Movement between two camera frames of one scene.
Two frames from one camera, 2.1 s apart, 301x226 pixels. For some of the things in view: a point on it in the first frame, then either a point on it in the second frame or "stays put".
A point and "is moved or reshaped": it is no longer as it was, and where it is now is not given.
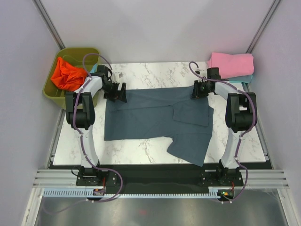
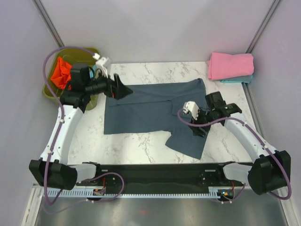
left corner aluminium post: (50, 26) stays put
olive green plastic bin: (85, 58) stays put
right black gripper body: (201, 90) to (204, 117)
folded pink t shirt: (231, 65) stays put
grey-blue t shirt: (164, 113) is moved or reshaped
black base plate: (157, 178) stays put
